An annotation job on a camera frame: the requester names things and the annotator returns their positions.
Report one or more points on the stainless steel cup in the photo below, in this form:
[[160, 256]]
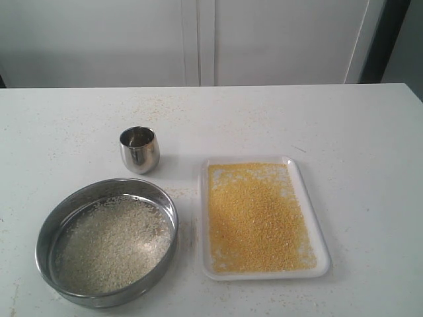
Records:
[[139, 149]]

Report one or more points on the round steel mesh sieve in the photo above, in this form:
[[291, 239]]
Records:
[[80, 201]]

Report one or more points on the pile of tan grain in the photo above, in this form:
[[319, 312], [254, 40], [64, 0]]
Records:
[[111, 245]]

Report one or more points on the yellow millet in tray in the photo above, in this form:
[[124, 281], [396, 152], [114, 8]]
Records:
[[255, 220]]

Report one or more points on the white plastic tray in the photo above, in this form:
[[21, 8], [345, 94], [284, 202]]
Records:
[[317, 241]]

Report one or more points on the white cabinet doors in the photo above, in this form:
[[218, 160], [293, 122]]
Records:
[[185, 43]]

